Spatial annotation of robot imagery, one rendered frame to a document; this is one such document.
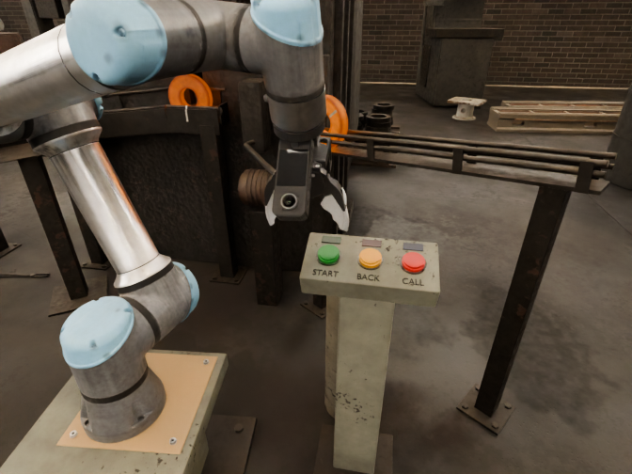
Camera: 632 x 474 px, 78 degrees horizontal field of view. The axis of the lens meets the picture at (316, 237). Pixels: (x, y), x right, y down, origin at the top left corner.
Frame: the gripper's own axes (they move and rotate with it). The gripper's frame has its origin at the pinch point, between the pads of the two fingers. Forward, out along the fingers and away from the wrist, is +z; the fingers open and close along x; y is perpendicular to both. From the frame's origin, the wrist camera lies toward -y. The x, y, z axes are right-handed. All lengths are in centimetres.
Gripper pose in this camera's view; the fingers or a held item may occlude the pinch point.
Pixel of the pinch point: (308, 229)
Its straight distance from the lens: 66.4
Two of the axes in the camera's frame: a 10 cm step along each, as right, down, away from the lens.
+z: 0.6, 6.6, 7.5
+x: -9.9, -0.8, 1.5
